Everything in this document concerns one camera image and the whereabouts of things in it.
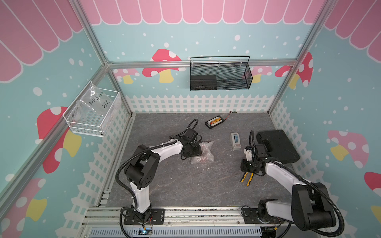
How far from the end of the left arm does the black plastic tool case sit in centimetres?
45

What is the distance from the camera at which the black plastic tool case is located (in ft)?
3.01

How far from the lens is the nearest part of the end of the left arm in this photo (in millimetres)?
714
